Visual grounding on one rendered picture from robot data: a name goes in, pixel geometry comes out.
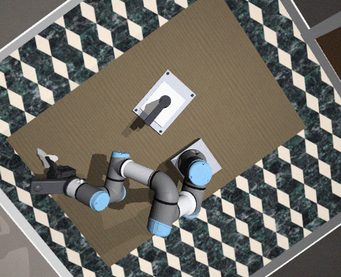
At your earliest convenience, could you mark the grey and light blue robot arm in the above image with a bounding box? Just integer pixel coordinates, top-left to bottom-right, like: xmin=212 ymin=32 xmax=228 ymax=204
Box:
xmin=29 ymin=149 xmax=212 ymax=237

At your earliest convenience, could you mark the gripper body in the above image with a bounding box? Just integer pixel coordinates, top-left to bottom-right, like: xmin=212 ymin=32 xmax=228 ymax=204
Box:
xmin=46 ymin=166 xmax=81 ymax=198

